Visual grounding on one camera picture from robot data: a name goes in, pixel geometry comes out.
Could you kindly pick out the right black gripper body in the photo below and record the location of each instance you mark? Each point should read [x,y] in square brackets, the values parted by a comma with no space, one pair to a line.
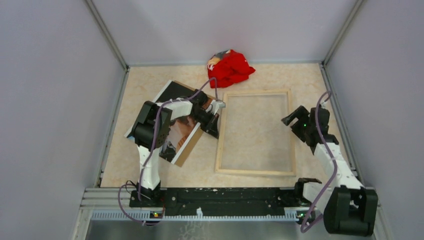
[300,127]

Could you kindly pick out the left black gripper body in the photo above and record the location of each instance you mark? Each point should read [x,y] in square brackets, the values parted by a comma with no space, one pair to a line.
[207,120]

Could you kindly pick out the printed photo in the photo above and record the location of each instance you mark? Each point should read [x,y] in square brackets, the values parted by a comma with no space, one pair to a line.
[184,132]

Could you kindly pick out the light wooden picture frame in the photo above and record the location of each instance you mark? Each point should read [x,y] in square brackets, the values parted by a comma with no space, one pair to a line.
[255,172]

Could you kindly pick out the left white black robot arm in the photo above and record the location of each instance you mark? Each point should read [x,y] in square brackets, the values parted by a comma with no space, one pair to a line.
[151,129]

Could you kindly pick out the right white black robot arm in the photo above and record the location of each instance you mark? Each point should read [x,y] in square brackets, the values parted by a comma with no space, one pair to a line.
[347,207]

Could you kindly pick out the crumpled red cloth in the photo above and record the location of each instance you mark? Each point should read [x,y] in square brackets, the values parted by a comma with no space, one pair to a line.
[228,67]

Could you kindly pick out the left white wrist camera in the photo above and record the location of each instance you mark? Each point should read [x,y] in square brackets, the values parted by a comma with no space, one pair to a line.
[216,105]

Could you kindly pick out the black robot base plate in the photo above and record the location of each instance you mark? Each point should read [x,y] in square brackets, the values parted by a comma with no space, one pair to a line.
[223,202]

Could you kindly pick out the aluminium rail with cable duct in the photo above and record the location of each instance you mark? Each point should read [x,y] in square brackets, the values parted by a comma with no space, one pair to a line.
[113,203]

